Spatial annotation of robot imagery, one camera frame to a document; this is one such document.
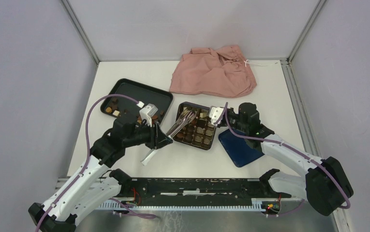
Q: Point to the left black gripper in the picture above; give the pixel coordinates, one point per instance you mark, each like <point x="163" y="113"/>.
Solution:
<point x="157" y="138"/>

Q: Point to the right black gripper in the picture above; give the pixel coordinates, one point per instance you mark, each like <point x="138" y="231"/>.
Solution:
<point x="230" y="109"/>

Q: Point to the silver metal tongs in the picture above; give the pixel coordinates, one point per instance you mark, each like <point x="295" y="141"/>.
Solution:
<point x="186" y="117"/>

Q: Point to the blue chocolate box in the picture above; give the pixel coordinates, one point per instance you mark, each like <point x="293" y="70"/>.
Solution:
<point x="199" y="132"/>

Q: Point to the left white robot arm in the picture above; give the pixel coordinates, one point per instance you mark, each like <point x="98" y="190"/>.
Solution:
<point x="95" y="182"/>

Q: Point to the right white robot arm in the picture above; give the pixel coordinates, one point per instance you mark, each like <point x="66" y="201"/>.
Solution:
<point x="321" y="182"/>

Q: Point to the black chocolate tray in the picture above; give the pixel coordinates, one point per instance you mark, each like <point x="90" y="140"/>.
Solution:
<point x="124" y="109"/>

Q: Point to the blue box lid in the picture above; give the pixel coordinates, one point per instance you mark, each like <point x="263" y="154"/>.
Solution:
<point x="238" y="150"/>

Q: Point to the pink cloth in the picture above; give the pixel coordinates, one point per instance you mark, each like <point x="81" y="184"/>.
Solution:
<point x="222" y="72"/>

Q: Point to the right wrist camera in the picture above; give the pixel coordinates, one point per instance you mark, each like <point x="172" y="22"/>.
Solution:
<point x="216" y="114"/>

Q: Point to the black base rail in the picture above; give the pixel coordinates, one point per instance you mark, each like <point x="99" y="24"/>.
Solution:
<point x="197" y="192"/>

